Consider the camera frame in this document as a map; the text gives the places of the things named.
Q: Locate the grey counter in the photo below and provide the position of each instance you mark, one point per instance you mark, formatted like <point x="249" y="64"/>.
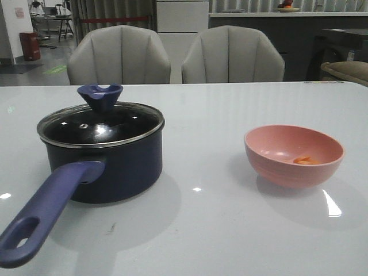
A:
<point x="292" y="33"/>

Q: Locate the tan cushion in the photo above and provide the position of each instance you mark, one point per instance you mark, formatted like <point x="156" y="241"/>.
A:
<point x="348" y="71"/>

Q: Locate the beige chair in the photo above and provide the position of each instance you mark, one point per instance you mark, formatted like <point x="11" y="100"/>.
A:
<point x="122" y="54"/>
<point x="232" y="54"/>

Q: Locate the white cabinet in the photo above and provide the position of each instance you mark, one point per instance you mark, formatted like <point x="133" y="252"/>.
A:
<point x="178" y="22"/>

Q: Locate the background desk with equipment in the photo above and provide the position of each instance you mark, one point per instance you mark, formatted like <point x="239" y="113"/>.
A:
<point x="48" y="17"/>

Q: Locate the dark blue saucepan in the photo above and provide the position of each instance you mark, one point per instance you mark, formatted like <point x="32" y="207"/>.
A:
<point x="88" y="175"/>

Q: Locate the fruit plate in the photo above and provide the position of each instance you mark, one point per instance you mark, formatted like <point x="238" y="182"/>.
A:
<point x="286" y="6"/>

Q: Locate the glass lid blue knob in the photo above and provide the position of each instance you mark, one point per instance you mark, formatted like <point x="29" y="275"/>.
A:
<point x="102" y="121"/>

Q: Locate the right beige chair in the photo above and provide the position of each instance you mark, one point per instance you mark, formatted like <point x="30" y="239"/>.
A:
<point x="232" y="54"/>

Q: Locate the left beige chair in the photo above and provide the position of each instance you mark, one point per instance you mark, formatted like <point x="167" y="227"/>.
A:
<point x="122" y="54"/>

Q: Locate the dark side table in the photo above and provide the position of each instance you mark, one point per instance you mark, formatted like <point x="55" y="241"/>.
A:
<point x="336" y="45"/>

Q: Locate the pink bowl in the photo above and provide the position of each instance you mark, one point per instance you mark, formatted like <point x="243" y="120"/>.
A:
<point x="271" y="150"/>

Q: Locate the orange ham pieces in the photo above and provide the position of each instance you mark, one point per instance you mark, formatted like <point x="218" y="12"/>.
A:
<point x="306" y="160"/>

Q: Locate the grey curtain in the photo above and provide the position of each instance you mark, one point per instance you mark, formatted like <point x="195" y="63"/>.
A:
<point x="90" y="15"/>

